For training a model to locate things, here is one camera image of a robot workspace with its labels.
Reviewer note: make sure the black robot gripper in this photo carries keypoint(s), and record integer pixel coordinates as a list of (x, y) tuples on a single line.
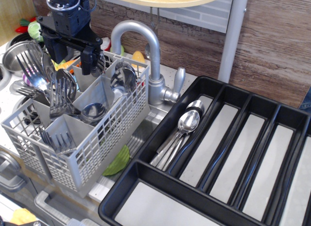
[(69, 26)]

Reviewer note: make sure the small steel spoon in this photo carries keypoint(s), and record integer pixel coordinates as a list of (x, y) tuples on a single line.
[(96, 72)]

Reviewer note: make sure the large steel spoon in basket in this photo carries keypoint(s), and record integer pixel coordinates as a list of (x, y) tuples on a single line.
[(123, 82)]

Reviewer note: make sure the steel spoon bowl in basket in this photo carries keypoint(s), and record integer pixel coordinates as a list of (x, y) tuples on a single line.
[(93, 113)]

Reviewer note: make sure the grey plastic cutlery basket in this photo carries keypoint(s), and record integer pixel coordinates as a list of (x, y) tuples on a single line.
[(95, 146)]

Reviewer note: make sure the black cutlery tray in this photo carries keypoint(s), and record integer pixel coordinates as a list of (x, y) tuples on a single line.
[(247, 164)]

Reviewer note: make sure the orange toy carrot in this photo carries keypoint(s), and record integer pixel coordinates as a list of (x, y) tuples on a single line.
[(66, 65)]

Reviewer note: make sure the steel fork middle compartment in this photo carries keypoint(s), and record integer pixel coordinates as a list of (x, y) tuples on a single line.
[(60, 103)]

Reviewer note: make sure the steel fork compartment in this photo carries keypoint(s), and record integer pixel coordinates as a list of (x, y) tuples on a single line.
[(60, 103), (61, 143)]

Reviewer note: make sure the yellow toy lemon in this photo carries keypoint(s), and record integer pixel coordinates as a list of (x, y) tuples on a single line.
[(138, 56)]

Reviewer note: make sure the steel fork tall left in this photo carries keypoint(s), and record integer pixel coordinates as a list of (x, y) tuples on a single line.
[(32, 70)]

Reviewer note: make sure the green toy cabbage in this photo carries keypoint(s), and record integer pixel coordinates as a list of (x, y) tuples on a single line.
[(34, 31)]

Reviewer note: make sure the silver toy faucet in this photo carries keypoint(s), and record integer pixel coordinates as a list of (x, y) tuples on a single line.
[(158, 92)]

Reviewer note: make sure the red toy pepper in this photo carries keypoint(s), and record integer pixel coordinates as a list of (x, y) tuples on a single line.
[(23, 25)]

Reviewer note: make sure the steel cooking pot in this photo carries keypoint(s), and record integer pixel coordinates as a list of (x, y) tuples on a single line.
[(9, 58)]

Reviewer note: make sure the steel fork front compartment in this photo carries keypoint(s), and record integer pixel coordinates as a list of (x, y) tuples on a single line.
[(61, 143)]

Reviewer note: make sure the green toy leaf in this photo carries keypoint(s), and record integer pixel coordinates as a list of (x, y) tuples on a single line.
[(119, 163)]

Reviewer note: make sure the white metal post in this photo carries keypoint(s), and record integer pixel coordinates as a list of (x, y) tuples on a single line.
[(238, 10)]

